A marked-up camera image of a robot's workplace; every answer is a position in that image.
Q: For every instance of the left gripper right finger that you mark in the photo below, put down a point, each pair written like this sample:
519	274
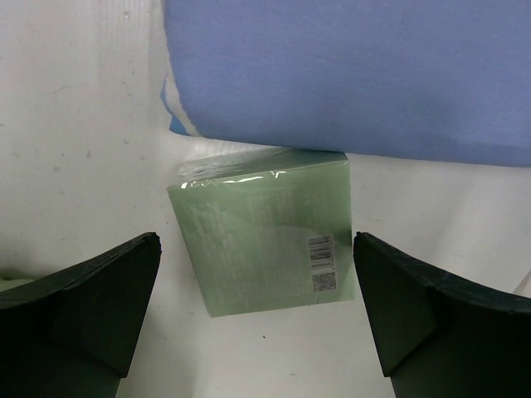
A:
438	334

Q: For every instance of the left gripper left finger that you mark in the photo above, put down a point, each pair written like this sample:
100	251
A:
73	333

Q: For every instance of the green box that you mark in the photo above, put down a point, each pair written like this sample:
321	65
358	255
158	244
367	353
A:
268	229

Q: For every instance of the blue cloth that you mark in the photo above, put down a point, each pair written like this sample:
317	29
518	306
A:
430	80

